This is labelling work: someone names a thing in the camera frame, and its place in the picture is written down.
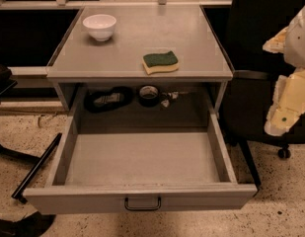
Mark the crumpled white paper scrap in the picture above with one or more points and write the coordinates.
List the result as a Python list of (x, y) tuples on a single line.
[(167, 98)]

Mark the black right drawer rail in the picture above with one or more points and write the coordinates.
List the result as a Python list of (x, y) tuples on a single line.
[(250, 161)]

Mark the black office chair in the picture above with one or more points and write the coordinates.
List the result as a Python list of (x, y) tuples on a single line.
[(249, 95)]

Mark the grey open top drawer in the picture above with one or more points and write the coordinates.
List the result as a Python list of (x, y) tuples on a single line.
[(177, 155)]

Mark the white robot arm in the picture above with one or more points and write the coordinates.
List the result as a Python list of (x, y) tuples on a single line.
[(294, 52)]

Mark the black bag with label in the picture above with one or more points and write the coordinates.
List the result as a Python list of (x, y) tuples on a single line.
[(104, 101)]

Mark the grey metal cabinet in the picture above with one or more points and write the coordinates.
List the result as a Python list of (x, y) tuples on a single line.
[(140, 30)]

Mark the green and yellow sponge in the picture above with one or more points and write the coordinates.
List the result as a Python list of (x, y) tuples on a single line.
[(160, 62)]

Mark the black drawer rail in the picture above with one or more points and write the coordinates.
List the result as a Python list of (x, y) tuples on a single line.
[(250, 161), (18, 192)]

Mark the white ceramic bowl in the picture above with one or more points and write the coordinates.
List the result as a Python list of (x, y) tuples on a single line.
[(100, 26)]

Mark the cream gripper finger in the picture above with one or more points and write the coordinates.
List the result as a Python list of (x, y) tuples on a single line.
[(288, 103), (277, 43)]

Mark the black tape roll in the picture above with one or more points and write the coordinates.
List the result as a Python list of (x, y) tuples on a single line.
[(148, 96)]

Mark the black left drawer rail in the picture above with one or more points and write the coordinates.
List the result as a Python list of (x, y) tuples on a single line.
[(18, 192)]

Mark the black object at left edge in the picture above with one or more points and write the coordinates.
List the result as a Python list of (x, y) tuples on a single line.
[(6, 83)]

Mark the black drawer handle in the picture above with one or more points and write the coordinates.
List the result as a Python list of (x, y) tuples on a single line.
[(142, 203)]

